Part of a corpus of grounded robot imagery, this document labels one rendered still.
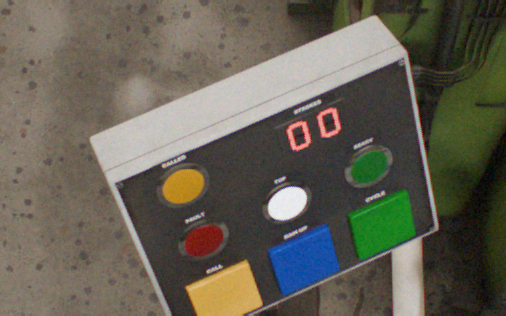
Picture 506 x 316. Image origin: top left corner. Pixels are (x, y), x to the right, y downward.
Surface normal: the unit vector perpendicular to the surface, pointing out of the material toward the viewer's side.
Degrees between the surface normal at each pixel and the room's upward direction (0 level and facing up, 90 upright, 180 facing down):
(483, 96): 90
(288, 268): 60
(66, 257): 0
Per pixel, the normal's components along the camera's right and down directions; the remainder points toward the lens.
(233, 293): 0.35, 0.58
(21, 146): -0.02, -0.33
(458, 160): 0.00, 0.95
